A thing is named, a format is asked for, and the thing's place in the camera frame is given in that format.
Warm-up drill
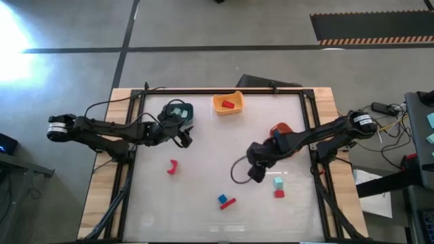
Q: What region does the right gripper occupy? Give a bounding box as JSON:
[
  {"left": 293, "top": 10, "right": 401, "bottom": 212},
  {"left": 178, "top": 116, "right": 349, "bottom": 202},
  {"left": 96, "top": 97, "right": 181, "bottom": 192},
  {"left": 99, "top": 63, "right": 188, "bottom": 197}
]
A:
[{"left": 246, "top": 140, "right": 279, "bottom": 184}]

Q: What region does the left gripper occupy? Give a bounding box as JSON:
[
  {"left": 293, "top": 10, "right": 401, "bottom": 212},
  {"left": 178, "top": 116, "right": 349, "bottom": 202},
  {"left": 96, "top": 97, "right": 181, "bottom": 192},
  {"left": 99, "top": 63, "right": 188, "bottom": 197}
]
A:
[{"left": 158, "top": 110, "right": 194, "bottom": 149}]

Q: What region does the red arch block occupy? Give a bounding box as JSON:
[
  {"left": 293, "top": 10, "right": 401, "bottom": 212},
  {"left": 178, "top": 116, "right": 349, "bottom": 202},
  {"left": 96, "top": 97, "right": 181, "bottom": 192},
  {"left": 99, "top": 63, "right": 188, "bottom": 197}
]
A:
[{"left": 166, "top": 159, "right": 179, "bottom": 176}]

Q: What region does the dark teal plastic bin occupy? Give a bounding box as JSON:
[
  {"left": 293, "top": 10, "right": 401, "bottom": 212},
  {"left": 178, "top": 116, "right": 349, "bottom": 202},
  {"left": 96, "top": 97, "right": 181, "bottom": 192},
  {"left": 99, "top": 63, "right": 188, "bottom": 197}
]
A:
[{"left": 161, "top": 102, "right": 195, "bottom": 127}]

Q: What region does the orange plastic bin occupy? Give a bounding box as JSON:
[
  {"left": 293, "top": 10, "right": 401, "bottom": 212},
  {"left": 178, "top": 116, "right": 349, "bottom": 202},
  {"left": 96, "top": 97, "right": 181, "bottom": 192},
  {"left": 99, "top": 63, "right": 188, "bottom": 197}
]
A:
[{"left": 269, "top": 122, "right": 293, "bottom": 138}]

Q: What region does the yellow plastic bin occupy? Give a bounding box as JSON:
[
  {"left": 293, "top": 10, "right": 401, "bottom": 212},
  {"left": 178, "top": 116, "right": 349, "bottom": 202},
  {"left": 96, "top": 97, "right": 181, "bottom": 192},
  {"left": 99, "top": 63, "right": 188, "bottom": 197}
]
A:
[{"left": 212, "top": 90, "right": 245, "bottom": 116}]

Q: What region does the long red block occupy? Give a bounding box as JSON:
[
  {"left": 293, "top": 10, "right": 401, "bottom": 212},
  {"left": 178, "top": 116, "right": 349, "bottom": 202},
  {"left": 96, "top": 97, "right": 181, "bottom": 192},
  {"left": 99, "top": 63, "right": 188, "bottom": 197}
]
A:
[{"left": 219, "top": 197, "right": 237, "bottom": 211}]

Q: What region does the flat black device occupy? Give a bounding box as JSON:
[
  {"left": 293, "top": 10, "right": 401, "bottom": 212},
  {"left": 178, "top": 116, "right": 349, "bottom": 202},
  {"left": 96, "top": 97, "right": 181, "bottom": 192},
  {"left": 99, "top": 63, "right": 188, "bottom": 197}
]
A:
[{"left": 235, "top": 73, "right": 303, "bottom": 89}]

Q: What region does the white paper sheet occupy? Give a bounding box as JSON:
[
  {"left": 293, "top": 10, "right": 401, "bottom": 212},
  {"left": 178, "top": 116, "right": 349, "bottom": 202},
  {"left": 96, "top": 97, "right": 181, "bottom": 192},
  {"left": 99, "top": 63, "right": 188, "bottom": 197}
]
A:
[{"left": 352, "top": 168, "right": 393, "bottom": 219}]

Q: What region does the black support beam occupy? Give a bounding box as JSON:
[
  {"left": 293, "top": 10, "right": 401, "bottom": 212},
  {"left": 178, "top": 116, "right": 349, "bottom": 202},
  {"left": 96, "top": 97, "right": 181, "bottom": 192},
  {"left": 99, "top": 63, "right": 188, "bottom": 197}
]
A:
[{"left": 355, "top": 162, "right": 425, "bottom": 199}]

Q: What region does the black power adapter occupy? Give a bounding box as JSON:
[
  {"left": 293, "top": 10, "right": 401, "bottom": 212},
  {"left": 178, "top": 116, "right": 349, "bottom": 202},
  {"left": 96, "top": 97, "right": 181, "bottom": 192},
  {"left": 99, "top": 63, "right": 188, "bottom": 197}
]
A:
[{"left": 371, "top": 101, "right": 397, "bottom": 117}]

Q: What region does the dark side table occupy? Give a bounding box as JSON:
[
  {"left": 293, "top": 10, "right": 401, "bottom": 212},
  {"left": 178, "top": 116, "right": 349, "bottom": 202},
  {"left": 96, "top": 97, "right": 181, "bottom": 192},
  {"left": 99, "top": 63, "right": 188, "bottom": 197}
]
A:
[{"left": 404, "top": 90, "right": 434, "bottom": 190}]

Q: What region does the black hazard striped floor mat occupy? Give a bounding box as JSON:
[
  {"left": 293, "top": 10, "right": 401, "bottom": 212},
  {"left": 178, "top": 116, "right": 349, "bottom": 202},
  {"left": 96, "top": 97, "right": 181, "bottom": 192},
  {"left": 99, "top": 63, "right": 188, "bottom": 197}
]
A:
[{"left": 309, "top": 9, "right": 434, "bottom": 46}]

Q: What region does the dark metal desk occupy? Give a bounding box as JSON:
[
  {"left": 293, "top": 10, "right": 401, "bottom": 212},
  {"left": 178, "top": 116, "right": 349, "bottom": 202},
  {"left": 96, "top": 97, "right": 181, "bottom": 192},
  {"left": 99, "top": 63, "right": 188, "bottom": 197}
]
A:
[{"left": 0, "top": 152, "right": 56, "bottom": 244}]

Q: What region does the dark laptop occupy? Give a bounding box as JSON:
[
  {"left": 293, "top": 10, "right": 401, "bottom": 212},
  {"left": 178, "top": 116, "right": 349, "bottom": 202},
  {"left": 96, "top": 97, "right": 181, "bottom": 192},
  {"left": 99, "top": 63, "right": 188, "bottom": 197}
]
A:
[{"left": 405, "top": 184, "right": 434, "bottom": 244}]

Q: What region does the small black box device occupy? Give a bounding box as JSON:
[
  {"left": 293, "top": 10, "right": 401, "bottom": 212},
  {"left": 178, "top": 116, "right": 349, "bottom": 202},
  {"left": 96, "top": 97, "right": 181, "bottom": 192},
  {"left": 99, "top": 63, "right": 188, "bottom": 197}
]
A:
[{"left": 0, "top": 132, "right": 19, "bottom": 156}]

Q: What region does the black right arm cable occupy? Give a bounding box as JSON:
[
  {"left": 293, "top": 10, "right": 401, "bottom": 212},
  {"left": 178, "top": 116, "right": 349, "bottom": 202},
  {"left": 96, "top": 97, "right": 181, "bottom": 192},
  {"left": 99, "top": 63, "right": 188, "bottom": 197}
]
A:
[{"left": 230, "top": 155, "right": 254, "bottom": 185}]

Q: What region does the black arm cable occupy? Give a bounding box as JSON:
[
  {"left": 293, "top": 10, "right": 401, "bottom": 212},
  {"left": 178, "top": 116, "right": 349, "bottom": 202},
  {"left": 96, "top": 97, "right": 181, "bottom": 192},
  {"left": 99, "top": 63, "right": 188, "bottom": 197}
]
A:
[
  {"left": 230, "top": 155, "right": 254, "bottom": 185},
  {"left": 83, "top": 86, "right": 188, "bottom": 148}
]

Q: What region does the black table frame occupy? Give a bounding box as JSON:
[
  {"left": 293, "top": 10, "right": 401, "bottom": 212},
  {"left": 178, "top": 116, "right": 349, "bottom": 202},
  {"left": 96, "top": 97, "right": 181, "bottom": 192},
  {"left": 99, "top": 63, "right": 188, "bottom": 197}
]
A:
[{"left": 81, "top": 81, "right": 367, "bottom": 243}]

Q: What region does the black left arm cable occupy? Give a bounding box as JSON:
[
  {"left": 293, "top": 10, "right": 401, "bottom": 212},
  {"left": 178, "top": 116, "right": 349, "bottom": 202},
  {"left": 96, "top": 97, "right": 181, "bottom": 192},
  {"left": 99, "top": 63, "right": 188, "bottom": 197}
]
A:
[{"left": 83, "top": 86, "right": 188, "bottom": 148}]

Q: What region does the yellow cable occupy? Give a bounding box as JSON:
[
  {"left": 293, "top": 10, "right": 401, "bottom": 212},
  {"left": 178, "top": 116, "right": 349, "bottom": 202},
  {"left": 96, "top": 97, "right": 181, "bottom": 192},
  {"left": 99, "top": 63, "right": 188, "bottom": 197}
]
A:
[{"left": 382, "top": 114, "right": 410, "bottom": 134}]

